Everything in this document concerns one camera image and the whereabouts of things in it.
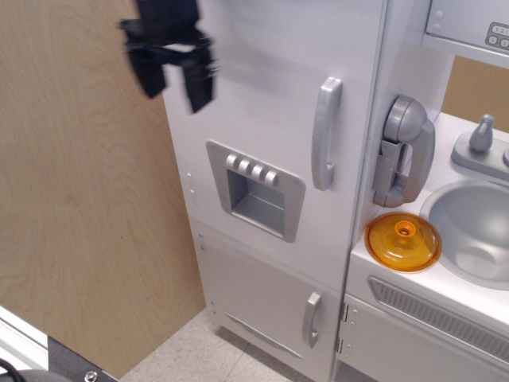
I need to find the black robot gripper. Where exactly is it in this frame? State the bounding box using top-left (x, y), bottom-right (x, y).
top-left (119, 1), bottom-right (219, 113)

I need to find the white toy fridge door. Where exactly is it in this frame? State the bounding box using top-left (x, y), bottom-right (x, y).
top-left (164, 1), bottom-right (387, 290)

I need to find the grey ice dispenser panel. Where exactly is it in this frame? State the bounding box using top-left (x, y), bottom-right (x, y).
top-left (206, 140), bottom-right (306, 243)

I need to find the white toy kitchen cabinet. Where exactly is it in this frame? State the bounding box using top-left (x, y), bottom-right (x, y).
top-left (186, 0), bottom-right (509, 382)

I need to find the white lower freezer door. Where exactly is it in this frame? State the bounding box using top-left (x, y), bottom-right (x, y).
top-left (190, 219), bottom-right (340, 381)

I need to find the orange transparent pot lid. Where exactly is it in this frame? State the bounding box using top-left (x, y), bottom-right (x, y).
top-left (364, 212), bottom-right (442, 272)

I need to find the grey toy faucet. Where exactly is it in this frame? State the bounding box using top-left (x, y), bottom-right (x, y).
top-left (451, 115), bottom-right (508, 181)

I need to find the grey toy sink basin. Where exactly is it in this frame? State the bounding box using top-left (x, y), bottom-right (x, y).
top-left (420, 180), bottom-right (508, 290)

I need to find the white oven door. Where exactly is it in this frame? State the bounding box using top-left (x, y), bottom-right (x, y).
top-left (338, 294), bottom-right (508, 381)

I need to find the grey oven vent panel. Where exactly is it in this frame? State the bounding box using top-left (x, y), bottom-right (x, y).
top-left (367, 275), bottom-right (508, 364)

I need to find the grey toy wall phone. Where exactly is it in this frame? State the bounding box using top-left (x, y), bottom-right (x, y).
top-left (373, 95), bottom-right (435, 208)

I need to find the grey freezer door handle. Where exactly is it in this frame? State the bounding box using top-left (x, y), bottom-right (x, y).
top-left (301, 292), bottom-right (321, 349)

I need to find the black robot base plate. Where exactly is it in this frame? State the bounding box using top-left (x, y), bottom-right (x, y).
top-left (0, 335), bottom-right (120, 382)

